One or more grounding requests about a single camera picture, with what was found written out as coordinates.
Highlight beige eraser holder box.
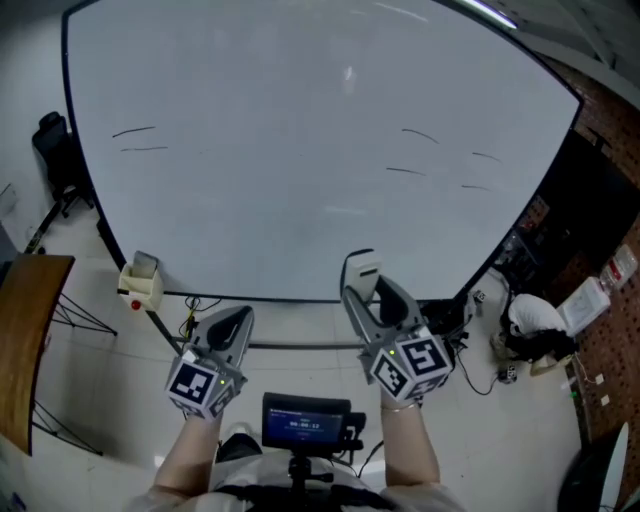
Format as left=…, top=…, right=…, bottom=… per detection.
left=117, top=261, right=165, bottom=313

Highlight person's left forearm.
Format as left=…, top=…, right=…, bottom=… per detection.
left=151, top=410, right=225, bottom=497

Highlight yellow and black cable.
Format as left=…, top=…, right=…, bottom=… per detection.
left=178, top=296, right=222, bottom=343

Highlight grey eraser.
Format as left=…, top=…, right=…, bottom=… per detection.
left=131, top=250, right=160, bottom=278

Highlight person's light shirt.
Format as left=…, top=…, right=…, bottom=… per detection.
left=123, top=449, right=467, bottom=512

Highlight black bag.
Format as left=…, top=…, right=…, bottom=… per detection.
left=498, top=323, right=577, bottom=363

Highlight white bag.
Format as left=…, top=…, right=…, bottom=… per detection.
left=506, top=293, right=569, bottom=337

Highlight black office chair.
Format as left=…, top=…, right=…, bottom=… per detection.
left=31, top=111, right=97, bottom=220

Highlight brown wooden table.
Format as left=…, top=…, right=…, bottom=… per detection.
left=0, top=253, right=119, bottom=457

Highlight black monitor mount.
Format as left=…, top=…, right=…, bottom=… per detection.
left=286, top=448, right=334, bottom=495

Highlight clear container with red label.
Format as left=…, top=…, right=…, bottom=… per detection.
left=598, top=243, right=640, bottom=292

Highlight black floor cable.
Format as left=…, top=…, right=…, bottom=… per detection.
left=451, top=343, right=503, bottom=397

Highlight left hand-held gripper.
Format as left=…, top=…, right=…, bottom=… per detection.
left=164, top=305, right=255, bottom=422

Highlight small black monitor screen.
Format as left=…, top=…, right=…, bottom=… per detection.
left=261, top=391, right=367, bottom=452

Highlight black whiteboard stand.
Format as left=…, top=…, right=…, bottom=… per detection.
left=143, top=308, right=367, bottom=354

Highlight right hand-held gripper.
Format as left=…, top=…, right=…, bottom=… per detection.
left=341, top=275, right=454, bottom=404

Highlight white plastic container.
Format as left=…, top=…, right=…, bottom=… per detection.
left=556, top=276, right=613, bottom=338

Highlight person's right forearm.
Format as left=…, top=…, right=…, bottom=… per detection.
left=378, top=398, right=442, bottom=490

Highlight black cabinet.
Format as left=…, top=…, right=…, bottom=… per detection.
left=514, top=128, right=640, bottom=284

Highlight large whiteboard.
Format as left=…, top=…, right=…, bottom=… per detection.
left=60, top=0, right=585, bottom=304

